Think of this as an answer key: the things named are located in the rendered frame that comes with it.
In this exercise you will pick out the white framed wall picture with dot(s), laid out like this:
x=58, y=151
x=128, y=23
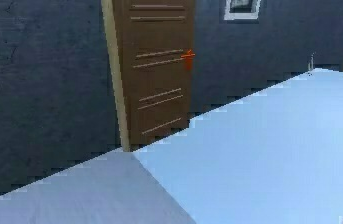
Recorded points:
x=242, y=9

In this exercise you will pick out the brown room door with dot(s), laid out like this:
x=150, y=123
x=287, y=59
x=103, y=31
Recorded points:
x=155, y=76

